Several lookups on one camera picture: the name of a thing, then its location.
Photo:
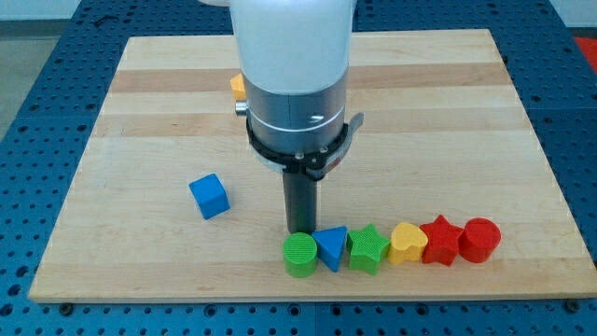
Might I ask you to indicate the blue cube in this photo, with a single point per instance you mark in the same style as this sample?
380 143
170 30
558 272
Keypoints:
210 195

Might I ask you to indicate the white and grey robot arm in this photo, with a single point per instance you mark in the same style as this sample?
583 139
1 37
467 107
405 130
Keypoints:
294 57

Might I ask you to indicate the yellow block behind arm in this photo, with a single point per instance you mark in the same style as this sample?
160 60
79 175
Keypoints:
237 87

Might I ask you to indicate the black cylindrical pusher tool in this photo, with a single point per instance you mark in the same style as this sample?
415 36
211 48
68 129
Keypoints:
300 203

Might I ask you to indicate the blue triangle block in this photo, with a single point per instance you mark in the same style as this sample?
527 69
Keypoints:
331 244

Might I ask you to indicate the green cylinder block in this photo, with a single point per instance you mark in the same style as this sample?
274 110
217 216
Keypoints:
300 255

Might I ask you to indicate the green star block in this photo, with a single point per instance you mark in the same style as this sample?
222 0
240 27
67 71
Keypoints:
367 249

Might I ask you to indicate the yellow heart block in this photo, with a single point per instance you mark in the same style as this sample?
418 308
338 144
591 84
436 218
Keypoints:
408 243

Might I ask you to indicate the wooden board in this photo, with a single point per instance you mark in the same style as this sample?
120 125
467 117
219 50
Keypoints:
444 133

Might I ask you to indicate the red star block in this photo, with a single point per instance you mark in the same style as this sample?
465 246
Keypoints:
443 241

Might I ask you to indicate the red cylinder block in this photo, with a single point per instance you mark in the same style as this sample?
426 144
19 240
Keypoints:
479 239

